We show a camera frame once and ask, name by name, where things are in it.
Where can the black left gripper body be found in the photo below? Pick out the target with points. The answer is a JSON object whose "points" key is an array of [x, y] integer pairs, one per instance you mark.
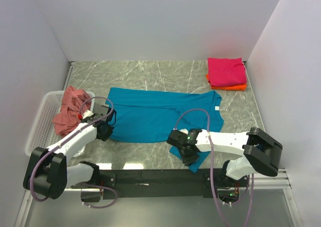
{"points": [[104, 137]]}

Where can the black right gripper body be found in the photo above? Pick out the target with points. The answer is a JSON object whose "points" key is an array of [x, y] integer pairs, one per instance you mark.
{"points": [[187, 157]]}

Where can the blue t shirt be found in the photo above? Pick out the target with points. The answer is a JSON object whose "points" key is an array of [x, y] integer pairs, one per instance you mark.
{"points": [[149, 116]]}

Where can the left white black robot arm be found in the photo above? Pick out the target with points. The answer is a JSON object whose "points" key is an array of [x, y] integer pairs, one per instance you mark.
{"points": [[48, 173]]}

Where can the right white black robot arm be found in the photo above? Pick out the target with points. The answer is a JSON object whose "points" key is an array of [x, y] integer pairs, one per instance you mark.
{"points": [[258, 152]]}

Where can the salmon crumpled t shirt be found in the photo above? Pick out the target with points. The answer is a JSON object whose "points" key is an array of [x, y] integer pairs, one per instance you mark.
{"points": [[68, 117]]}

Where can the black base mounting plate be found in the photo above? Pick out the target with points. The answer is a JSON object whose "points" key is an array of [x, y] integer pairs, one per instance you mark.
{"points": [[157, 183]]}

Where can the white plastic basket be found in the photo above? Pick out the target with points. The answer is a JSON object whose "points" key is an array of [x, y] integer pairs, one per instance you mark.
{"points": [[43, 132]]}

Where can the folded orange t shirt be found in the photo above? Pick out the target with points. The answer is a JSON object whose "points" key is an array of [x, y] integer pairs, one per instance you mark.
{"points": [[241, 87]]}

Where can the folded pink t shirt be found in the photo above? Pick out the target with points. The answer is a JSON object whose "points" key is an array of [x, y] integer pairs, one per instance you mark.
{"points": [[226, 72]]}

